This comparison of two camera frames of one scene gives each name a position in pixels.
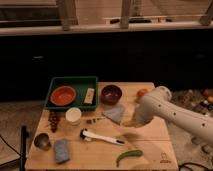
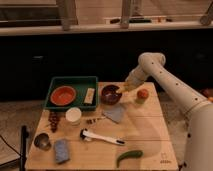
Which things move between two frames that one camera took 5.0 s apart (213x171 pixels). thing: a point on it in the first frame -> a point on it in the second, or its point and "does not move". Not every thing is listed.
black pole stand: [23, 148] does not move
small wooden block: [89, 95] does not move
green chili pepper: [127, 154] does not move
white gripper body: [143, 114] -> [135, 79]
